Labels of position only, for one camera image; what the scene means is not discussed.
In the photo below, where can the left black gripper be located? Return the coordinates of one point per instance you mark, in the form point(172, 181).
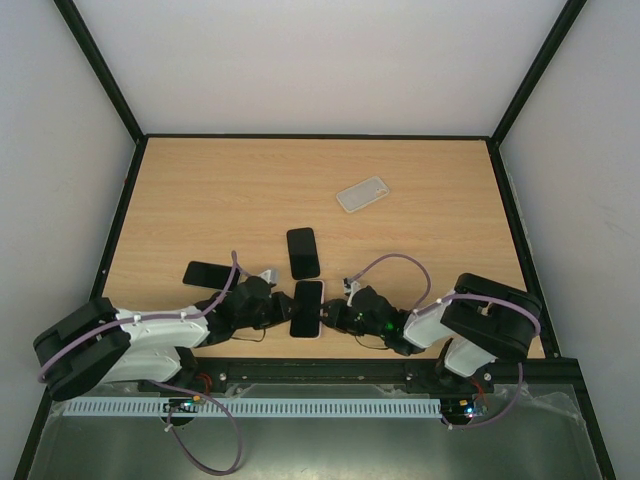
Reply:
point(282, 301)

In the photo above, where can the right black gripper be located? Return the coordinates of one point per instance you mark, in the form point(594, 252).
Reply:
point(338, 310)

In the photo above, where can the pink phone case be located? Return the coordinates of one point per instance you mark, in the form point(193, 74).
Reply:
point(322, 307)

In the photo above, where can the black phone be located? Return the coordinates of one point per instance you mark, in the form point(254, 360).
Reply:
point(206, 275)
point(306, 310)

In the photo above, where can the clear phone case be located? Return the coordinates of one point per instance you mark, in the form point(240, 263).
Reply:
point(364, 193)

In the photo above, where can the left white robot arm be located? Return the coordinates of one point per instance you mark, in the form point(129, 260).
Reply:
point(99, 343)

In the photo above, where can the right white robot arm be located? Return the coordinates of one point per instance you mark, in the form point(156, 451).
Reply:
point(479, 320)

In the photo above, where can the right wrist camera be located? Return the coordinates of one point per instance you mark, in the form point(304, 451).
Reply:
point(350, 289)

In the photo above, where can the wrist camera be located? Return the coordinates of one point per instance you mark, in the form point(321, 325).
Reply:
point(350, 289)
point(271, 276)

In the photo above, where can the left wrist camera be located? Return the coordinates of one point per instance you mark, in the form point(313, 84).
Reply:
point(271, 276)

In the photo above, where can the black front rail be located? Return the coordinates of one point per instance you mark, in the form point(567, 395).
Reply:
point(412, 376)

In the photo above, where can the slotted cable duct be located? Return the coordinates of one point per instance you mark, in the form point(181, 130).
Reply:
point(254, 408)

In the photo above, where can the black enclosure frame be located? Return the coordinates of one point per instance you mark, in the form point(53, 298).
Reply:
point(561, 27)

